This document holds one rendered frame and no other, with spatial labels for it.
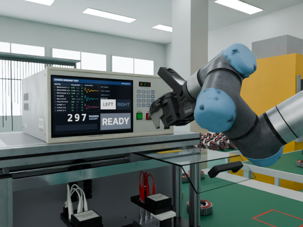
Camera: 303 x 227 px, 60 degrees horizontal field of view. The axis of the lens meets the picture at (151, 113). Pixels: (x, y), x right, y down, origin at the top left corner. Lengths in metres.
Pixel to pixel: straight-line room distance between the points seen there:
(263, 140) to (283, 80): 3.69
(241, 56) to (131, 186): 0.66
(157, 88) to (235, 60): 0.41
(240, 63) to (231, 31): 6.76
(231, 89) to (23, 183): 0.52
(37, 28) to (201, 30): 4.19
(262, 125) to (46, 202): 0.67
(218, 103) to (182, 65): 4.39
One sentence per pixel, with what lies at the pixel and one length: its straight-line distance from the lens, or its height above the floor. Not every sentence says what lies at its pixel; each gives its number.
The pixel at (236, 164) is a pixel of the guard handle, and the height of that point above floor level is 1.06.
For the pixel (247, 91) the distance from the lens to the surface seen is 4.52.
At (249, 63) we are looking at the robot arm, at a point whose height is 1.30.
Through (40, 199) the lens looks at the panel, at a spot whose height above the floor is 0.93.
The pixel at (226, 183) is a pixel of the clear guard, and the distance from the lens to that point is 0.74.
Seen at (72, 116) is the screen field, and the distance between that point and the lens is 0.76.
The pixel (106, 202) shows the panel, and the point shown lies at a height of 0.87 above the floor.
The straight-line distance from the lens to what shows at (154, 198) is 0.87.
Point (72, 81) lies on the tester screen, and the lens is 0.77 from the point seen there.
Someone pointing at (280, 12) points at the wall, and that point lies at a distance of 6.66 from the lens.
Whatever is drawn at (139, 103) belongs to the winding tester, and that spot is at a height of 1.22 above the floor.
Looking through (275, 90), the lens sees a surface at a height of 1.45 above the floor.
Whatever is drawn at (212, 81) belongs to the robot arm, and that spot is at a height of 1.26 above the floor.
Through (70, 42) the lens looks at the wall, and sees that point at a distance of 7.58.
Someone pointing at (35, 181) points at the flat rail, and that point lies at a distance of 0.73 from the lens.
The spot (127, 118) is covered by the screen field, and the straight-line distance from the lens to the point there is 0.84.
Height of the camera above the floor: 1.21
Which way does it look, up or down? 2 degrees down
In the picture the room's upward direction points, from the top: straight up
